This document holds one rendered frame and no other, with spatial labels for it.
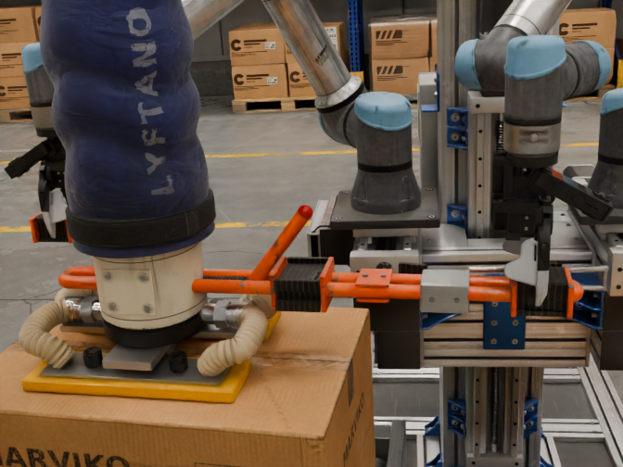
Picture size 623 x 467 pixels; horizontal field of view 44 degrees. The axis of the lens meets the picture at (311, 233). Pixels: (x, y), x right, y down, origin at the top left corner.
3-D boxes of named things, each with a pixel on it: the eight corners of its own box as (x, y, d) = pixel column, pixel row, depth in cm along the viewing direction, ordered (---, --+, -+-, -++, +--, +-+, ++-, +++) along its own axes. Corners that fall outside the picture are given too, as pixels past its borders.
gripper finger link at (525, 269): (502, 305, 110) (503, 239, 111) (546, 306, 109) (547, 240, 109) (503, 305, 107) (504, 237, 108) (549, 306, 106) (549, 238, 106)
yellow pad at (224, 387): (21, 391, 120) (16, 362, 118) (55, 359, 129) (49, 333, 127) (234, 404, 113) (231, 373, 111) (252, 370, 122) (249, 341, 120)
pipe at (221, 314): (24, 364, 120) (18, 331, 118) (97, 296, 143) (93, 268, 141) (235, 375, 113) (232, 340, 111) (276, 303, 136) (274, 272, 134)
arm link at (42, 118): (22, 107, 144) (44, 100, 151) (26, 132, 145) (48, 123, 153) (59, 107, 142) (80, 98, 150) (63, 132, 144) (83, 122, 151)
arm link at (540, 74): (581, 34, 102) (547, 42, 97) (576, 117, 106) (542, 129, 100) (527, 32, 107) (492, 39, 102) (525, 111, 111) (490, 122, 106)
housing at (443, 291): (420, 313, 114) (419, 285, 113) (423, 295, 120) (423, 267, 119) (468, 315, 113) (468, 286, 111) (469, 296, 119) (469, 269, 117)
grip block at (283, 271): (271, 313, 117) (267, 277, 115) (286, 287, 126) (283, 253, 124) (325, 315, 116) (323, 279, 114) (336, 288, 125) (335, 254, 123)
